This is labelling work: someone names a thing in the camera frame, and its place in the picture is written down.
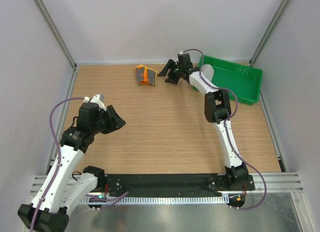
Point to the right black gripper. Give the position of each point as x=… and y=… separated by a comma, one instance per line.
x=169, y=64

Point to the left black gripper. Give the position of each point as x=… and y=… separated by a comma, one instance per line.
x=115, y=122

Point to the grey orange towel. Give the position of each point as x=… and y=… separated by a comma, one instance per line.
x=145, y=75

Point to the grey panda towel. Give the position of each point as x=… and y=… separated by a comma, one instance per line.
x=207, y=71

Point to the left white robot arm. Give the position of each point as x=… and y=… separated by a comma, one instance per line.
x=52, y=206

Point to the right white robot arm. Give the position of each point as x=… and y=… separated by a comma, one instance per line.
x=217, y=111

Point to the green plastic tray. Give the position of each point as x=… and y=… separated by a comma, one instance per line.
x=244, y=81

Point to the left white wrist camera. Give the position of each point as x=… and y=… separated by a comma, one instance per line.
x=98, y=99

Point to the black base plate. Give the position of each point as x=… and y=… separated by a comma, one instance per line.
x=171, y=185

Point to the white slotted cable duct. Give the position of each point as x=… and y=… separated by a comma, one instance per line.
x=154, y=200

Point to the left aluminium frame post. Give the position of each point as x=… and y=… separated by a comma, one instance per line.
x=56, y=34

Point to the aluminium frame post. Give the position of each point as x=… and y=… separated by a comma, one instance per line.
x=280, y=11
x=56, y=34

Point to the right aluminium frame post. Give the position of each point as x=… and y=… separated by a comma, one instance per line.
x=280, y=11

